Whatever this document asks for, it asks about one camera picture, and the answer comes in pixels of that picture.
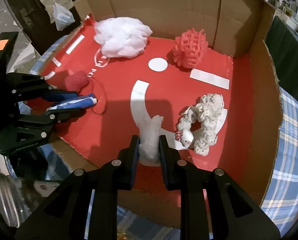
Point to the cream scrunchie with toy charm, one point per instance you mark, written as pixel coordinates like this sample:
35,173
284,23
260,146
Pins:
209,105

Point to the red fuzzy pad with label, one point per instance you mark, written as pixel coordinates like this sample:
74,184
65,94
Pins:
75,81

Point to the clear plastic bag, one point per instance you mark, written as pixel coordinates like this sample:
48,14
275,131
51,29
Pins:
62,17

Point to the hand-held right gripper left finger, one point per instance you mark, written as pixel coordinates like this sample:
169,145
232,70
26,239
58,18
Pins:
135,165

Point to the white fluffy cloth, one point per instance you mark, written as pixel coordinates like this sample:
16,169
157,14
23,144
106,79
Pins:
149,140

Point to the blue white cloth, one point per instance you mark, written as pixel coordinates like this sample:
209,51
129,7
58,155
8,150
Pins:
87,100

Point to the orange mesh bath loofah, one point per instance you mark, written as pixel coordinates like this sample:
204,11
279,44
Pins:
190,48

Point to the glass jar with metal lid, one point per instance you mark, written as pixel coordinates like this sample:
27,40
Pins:
8,205

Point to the white mesh bath loofah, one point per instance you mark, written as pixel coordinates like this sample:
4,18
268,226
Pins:
124,37

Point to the cardboard box with red lining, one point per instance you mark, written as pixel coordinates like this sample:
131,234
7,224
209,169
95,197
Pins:
239,105

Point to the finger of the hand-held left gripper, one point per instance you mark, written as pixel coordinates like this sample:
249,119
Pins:
66,113
63,97

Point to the dark green table cover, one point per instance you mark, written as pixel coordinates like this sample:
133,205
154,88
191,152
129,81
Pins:
286,55

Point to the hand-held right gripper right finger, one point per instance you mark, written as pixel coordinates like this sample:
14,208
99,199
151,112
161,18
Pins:
164,165

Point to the dark wooden door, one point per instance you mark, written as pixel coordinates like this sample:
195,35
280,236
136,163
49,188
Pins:
16,0

